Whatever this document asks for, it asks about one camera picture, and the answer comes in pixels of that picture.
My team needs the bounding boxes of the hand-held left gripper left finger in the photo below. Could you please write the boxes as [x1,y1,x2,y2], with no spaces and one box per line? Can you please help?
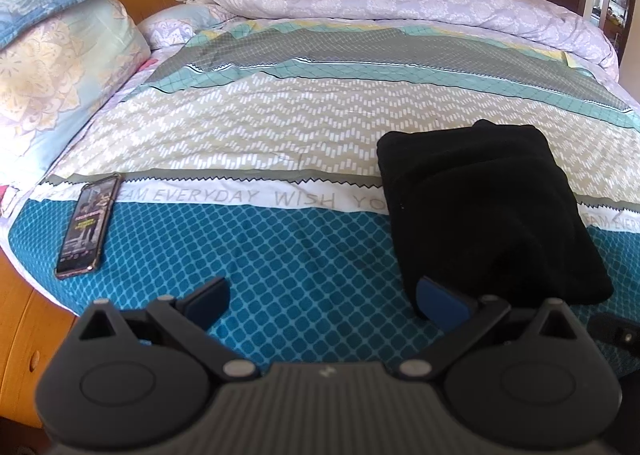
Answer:
[72,276,262,382]

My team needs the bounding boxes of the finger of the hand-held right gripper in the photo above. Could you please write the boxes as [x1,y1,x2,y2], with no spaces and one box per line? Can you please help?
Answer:
[587,312,640,353]

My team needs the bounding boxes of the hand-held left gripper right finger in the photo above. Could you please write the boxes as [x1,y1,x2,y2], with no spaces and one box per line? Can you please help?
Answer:
[399,276,584,379]

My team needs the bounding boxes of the black pants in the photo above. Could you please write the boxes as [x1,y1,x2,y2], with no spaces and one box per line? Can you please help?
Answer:
[376,119,615,308]

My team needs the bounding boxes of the black smartphone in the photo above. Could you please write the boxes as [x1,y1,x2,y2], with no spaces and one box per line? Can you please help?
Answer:
[54,174,122,281]

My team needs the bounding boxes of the patterned teal beige bed sheet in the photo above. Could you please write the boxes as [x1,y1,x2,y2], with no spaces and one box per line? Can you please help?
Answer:
[0,18,640,376]

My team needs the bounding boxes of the pastel mandala print pillow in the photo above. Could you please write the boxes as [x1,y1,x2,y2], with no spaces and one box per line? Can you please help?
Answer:
[0,0,152,157]

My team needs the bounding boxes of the lilac patterned pillow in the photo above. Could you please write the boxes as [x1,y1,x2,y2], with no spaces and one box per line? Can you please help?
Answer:
[137,2,224,51]

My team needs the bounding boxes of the white folded quilt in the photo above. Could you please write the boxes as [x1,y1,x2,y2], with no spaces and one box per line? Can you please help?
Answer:
[174,0,621,83]

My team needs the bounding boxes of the glass shelf cabinet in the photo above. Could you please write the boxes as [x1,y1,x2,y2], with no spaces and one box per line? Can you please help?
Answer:
[596,0,629,44]

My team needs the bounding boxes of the wooden bed frame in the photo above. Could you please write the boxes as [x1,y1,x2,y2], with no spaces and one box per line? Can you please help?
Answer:
[0,250,82,438]

